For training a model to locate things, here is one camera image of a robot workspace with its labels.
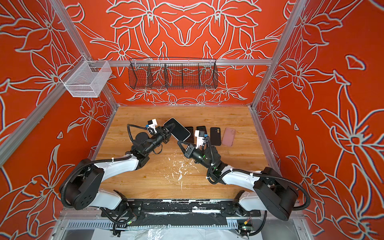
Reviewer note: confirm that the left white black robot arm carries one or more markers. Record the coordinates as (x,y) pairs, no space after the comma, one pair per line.
(82,188)

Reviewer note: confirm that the black wire basket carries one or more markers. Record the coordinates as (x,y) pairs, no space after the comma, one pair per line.
(174,74)

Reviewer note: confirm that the aluminium frame rails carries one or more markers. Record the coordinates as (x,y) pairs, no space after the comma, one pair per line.
(67,66)

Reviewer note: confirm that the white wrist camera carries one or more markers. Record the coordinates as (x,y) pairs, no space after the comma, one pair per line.
(151,126)
(201,138)

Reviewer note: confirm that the clear plastic bin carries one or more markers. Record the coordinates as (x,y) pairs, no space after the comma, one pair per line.
(85,81)

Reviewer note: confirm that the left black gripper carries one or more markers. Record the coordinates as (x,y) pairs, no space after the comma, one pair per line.
(161,132)

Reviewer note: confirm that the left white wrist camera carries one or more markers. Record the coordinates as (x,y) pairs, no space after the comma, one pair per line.
(151,126)

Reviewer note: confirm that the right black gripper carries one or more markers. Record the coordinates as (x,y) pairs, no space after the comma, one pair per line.
(190,152)

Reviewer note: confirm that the dark phone case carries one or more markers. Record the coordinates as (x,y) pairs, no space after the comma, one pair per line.
(215,136)

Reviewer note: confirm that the small green circuit board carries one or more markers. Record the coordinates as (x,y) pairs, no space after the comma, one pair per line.
(245,227)

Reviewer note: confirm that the phone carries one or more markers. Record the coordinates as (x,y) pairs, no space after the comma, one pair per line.
(202,129)
(190,139)
(179,132)

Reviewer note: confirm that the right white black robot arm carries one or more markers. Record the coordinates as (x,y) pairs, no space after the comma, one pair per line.
(265,190)

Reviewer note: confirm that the pink phone case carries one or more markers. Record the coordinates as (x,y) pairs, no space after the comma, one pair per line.
(228,137)

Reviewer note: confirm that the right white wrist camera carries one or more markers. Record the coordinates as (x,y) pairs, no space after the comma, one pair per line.
(201,138)

